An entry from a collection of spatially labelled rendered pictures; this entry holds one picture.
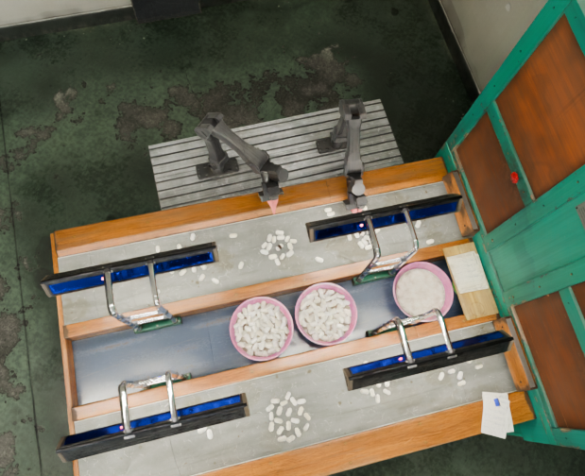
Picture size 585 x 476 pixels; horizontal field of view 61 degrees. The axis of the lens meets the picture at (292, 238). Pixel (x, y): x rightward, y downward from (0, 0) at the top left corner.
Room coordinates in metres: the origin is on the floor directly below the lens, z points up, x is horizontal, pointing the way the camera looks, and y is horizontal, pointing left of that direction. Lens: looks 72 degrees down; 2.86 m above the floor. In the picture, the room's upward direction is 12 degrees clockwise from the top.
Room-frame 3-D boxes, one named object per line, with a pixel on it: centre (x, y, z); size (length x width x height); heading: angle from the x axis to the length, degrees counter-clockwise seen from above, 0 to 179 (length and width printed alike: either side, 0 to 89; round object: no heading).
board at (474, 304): (0.66, -0.81, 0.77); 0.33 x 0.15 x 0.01; 24
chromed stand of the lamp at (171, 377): (-0.08, 0.35, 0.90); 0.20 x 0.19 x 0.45; 114
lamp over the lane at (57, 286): (0.36, 0.55, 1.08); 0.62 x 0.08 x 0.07; 114
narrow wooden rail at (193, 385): (0.17, -0.12, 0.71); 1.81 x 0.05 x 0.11; 114
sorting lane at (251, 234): (0.63, 0.08, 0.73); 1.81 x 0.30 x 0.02; 114
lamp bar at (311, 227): (0.76, -0.34, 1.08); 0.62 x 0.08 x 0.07; 114
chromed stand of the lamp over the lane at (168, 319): (0.28, 0.52, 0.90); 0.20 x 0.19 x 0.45; 114
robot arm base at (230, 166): (0.99, 0.42, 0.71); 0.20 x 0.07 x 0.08; 116
